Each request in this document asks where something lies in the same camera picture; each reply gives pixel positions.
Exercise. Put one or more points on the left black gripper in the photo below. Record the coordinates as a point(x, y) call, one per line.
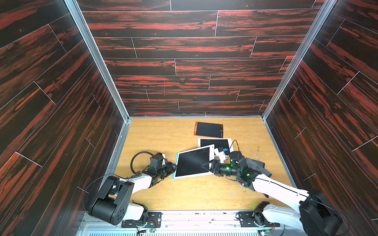
point(170, 168)

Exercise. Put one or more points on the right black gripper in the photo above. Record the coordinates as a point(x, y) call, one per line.
point(215, 166)

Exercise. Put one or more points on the blue-edged white drawing tablet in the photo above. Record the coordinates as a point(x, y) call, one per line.
point(189, 162)

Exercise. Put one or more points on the red drawing tablet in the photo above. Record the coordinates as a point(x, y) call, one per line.
point(208, 130)

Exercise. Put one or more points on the grey microfibre cloth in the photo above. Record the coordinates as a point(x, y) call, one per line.
point(258, 166)

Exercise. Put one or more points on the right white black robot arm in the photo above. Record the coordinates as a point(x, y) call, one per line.
point(308, 212)

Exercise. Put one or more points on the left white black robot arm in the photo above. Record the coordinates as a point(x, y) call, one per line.
point(112, 202)

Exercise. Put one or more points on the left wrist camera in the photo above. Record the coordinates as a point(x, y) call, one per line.
point(162, 155)

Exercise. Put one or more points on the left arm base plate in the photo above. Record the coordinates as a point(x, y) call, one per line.
point(150, 219)

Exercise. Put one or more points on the aluminium front rail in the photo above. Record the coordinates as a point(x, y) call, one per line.
point(186, 223)

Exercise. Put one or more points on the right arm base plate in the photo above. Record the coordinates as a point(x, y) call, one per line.
point(254, 219)

